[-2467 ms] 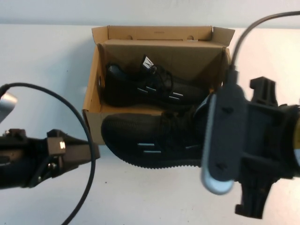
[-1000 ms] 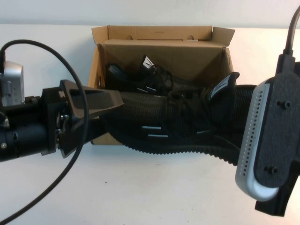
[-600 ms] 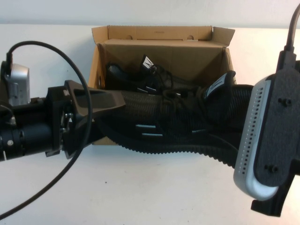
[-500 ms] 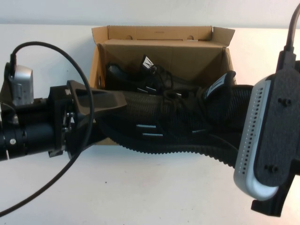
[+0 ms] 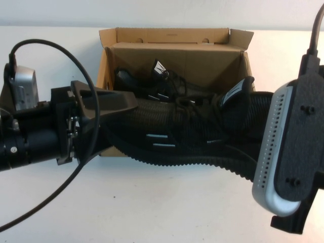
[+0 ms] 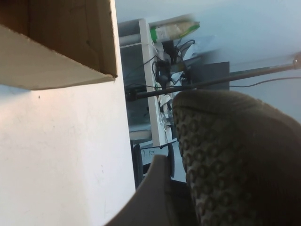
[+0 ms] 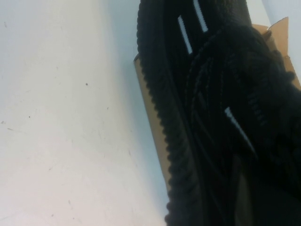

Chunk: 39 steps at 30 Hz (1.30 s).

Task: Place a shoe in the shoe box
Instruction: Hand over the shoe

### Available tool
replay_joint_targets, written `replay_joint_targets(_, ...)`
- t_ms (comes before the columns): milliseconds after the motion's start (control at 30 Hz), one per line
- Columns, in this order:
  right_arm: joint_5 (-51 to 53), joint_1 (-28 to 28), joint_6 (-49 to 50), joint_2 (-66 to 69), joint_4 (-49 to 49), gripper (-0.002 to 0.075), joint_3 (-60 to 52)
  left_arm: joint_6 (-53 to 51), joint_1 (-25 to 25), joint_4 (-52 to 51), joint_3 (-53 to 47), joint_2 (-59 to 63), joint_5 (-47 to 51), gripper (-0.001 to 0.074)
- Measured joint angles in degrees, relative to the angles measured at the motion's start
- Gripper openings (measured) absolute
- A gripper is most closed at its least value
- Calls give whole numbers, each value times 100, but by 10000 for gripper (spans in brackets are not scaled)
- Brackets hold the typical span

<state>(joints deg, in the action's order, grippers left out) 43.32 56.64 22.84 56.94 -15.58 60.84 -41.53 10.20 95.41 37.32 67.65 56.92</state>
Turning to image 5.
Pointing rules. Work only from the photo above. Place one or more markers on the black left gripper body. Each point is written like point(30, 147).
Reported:
point(63, 141)

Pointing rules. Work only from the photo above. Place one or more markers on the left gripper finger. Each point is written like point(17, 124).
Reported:
point(114, 103)
point(87, 136)

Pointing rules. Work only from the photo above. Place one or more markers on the black knit sneaker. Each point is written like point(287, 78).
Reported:
point(177, 86)
point(157, 119)

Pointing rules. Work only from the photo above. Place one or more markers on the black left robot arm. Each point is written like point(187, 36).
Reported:
point(10, 157)

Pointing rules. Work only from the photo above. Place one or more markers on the brown cardboard shoe box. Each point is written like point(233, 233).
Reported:
point(177, 50)

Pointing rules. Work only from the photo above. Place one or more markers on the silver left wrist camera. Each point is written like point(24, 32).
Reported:
point(26, 86)

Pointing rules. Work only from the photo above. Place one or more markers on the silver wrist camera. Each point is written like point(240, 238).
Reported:
point(268, 152)
point(26, 86)

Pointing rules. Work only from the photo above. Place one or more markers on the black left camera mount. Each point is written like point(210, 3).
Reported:
point(8, 76)

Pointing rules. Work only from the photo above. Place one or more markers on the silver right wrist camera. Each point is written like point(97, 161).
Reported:
point(268, 152)

